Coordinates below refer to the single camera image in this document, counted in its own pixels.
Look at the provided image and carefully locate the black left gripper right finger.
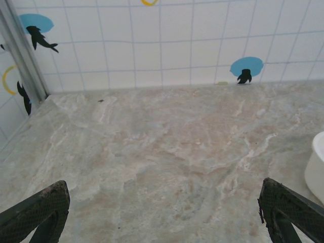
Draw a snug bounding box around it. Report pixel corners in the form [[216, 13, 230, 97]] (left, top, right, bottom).
[[258, 177, 324, 243]]

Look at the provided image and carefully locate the metal corner strip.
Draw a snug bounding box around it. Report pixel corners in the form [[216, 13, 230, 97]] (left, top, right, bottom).
[[0, 0, 50, 105]]

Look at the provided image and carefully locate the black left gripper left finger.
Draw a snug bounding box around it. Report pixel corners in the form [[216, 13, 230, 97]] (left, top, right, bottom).
[[0, 180, 71, 243]]

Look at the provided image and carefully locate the white plastic bin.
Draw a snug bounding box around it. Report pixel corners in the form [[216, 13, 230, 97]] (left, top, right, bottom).
[[304, 131, 324, 205]]

